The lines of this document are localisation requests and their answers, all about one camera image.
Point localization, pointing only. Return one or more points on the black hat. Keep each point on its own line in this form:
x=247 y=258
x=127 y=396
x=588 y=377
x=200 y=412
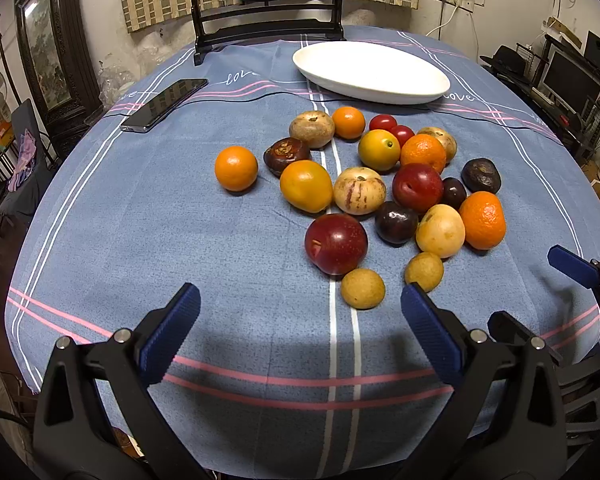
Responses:
x=505 y=60

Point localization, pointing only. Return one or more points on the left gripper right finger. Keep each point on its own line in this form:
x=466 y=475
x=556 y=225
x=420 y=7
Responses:
x=504 y=418

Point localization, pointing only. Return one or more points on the small orange top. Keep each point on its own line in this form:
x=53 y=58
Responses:
x=349 y=122

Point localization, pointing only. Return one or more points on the dark plum front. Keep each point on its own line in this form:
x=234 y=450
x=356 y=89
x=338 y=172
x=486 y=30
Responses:
x=395 y=224

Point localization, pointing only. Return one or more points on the white oval plate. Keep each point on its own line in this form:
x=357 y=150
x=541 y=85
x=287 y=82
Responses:
x=371 y=72

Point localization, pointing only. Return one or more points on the red cherry tomato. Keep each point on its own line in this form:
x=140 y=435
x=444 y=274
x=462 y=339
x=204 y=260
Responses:
x=402 y=133
x=383 y=122

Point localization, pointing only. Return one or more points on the bumpy mandarin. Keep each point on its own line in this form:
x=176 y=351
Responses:
x=424 y=149
x=484 y=220

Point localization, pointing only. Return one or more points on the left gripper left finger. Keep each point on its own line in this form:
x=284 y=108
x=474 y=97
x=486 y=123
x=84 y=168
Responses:
x=72 y=435

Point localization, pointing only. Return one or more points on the red cherry tomato back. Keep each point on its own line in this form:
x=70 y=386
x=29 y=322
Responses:
x=383 y=122

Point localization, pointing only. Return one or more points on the small orange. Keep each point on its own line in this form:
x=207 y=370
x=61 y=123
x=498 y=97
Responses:
x=236 y=168
x=349 y=122

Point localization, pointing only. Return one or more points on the striped pepino melon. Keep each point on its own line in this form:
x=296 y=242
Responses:
x=359 y=191

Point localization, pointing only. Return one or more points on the brown mangosteen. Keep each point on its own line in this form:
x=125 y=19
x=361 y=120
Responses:
x=284 y=152

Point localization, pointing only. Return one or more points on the pale yellow round fruit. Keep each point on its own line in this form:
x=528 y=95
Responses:
x=441 y=231

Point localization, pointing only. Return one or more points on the framed painting dark wood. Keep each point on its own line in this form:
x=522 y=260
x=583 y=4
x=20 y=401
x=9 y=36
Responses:
x=55 y=58

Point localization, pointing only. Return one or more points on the small dark plum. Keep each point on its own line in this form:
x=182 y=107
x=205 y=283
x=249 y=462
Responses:
x=454 y=193

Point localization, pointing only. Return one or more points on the large yellow-orange fruit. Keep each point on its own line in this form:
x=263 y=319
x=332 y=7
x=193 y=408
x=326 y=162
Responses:
x=307 y=186

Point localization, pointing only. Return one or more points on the large red plum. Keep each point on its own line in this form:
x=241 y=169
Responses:
x=336 y=243

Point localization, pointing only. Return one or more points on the tan passion fruit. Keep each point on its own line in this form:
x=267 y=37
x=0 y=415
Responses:
x=313 y=127

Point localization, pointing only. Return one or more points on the wrinkled dark passion fruit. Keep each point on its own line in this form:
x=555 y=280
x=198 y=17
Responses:
x=480 y=174

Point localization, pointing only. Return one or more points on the computer monitor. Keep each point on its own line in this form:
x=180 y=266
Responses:
x=565 y=79

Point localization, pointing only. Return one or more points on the small longan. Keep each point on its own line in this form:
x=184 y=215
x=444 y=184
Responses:
x=426 y=270
x=362 y=289

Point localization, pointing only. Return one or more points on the red cherry tomato front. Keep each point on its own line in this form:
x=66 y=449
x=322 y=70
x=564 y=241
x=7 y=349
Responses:
x=402 y=133

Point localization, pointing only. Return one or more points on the black smartphone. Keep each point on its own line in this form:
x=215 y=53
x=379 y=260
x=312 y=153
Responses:
x=157 y=108

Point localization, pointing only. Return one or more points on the round goldfish screen on stand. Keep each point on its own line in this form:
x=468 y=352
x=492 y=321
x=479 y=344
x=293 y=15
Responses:
x=206 y=41

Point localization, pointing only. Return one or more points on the blue striped tablecloth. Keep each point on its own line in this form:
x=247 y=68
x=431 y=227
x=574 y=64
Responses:
x=279 y=378

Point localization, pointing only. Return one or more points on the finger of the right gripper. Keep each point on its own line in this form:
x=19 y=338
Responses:
x=575 y=267
x=504 y=328

